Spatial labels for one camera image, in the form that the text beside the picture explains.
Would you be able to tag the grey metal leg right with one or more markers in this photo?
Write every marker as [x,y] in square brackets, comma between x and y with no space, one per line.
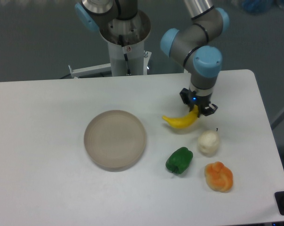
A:
[277,119]

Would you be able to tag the orange toy bread knot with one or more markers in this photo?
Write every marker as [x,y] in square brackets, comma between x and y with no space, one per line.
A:
[218,177]

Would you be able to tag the white toy garlic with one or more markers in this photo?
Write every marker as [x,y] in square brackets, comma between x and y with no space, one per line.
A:
[208,142]

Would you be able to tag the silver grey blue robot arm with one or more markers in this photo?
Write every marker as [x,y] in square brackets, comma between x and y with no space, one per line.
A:
[189,48]

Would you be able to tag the beige round plate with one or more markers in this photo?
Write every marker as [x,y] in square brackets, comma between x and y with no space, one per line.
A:
[115,139]

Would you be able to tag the blue plastic bag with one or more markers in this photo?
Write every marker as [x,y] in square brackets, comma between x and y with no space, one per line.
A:
[259,6]

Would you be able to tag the white metal bracket left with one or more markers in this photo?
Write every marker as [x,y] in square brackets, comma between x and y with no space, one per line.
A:
[90,72]

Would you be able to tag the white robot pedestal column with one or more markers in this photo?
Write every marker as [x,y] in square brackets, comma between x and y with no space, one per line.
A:
[125,39]

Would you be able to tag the yellow toy banana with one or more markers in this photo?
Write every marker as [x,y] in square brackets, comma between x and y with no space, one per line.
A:
[183,122]

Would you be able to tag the green toy bell pepper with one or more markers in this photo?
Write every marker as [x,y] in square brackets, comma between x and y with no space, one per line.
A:
[179,161]

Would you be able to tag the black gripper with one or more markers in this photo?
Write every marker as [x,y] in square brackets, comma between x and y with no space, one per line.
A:
[201,98]

